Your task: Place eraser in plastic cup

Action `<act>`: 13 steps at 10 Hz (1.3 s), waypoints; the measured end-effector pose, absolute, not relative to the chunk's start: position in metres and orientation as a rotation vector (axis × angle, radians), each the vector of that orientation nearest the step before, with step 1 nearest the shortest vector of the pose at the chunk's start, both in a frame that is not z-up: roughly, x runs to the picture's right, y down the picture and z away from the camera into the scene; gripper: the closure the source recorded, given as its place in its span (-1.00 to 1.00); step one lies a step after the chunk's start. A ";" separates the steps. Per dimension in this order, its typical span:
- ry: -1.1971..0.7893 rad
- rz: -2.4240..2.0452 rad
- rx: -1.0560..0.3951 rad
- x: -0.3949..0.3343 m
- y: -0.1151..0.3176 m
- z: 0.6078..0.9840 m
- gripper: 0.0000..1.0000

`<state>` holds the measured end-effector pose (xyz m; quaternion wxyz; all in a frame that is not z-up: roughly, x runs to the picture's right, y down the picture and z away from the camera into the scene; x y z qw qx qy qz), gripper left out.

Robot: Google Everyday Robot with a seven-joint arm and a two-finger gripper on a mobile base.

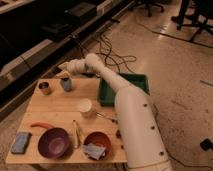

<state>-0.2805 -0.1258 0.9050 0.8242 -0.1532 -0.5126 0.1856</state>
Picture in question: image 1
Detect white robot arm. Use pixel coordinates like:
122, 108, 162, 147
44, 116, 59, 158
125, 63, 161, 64
59, 53, 173, 171

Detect blue eraser block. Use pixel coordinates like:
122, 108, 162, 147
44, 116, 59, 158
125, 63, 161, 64
60, 77, 72, 92

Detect white plastic cup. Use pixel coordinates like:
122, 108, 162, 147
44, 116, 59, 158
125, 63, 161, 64
78, 99, 93, 117

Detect green plastic tray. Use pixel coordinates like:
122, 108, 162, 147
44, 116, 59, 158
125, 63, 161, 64
97, 73, 149, 107

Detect black box on shelf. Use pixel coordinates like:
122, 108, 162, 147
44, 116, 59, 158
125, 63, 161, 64
64, 2, 97, 25

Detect wooden table board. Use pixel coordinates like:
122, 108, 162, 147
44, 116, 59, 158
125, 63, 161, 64
6, 78, 126, 164

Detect metal spoon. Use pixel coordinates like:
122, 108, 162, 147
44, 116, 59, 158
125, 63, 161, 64
95, 112, 117, 123

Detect purple bowl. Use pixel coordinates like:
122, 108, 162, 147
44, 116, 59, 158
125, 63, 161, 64
38, 127, 70, 159

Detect red-brown bowl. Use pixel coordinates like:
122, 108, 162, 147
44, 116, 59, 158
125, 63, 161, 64
83, 131, 111, 154

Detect blue sponge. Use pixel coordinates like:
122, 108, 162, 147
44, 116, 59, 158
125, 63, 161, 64
11, 132, 31, 154

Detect grey cloth in bowl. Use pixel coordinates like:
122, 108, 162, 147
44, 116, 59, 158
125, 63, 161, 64
83, 143, 106, 160

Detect office chair base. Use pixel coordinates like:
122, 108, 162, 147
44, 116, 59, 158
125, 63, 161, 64
130, 0, 165, 17

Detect black object on floor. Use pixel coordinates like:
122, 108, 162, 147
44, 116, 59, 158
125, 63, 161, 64
200, 138, 213, 151

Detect black floor cables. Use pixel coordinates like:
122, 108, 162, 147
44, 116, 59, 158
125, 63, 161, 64
69, 31, 138, 75

